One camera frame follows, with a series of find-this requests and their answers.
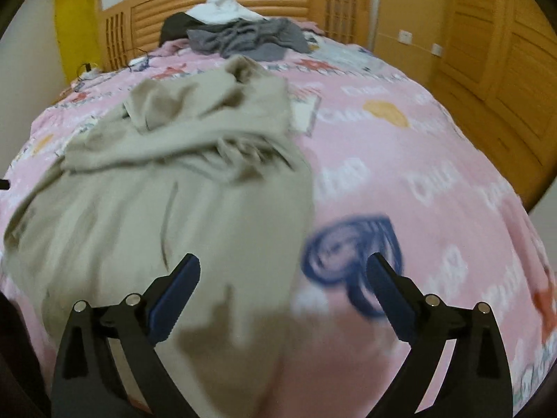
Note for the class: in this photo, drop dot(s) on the yellow wooden panel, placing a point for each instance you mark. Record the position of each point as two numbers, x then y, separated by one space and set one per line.
78 17

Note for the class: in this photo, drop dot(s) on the pink printed bedsheet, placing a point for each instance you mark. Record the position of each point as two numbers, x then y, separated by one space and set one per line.
413 161

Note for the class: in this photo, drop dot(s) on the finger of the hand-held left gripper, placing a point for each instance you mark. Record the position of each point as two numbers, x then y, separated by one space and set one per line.
4 184

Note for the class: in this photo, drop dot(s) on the wooden bed headboard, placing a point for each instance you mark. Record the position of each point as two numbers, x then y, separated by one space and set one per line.
243 0

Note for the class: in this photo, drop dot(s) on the wooden wardrobe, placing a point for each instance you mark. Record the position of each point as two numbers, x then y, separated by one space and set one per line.
487 61

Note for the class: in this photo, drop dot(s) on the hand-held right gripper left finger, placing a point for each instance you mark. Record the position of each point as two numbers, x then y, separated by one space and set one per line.
174 300

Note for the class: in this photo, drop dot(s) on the white garment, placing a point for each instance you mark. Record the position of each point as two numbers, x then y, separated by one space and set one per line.
222 8

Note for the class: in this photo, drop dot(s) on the grey garment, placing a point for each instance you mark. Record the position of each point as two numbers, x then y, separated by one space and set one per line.
248 39

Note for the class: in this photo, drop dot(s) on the white wall switch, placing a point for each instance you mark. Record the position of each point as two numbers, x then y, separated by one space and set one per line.
405 35
437 48

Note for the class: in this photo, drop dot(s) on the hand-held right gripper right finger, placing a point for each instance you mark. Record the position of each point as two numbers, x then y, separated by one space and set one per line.
389 300

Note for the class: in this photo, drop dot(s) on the beige zip hoodie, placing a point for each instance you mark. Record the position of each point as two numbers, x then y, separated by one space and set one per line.
174 204

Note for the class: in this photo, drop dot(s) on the black garment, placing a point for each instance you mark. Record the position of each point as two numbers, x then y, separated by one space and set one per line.
176 28

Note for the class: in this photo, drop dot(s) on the light blue printed cloth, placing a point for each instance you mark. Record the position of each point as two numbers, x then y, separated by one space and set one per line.
343 52

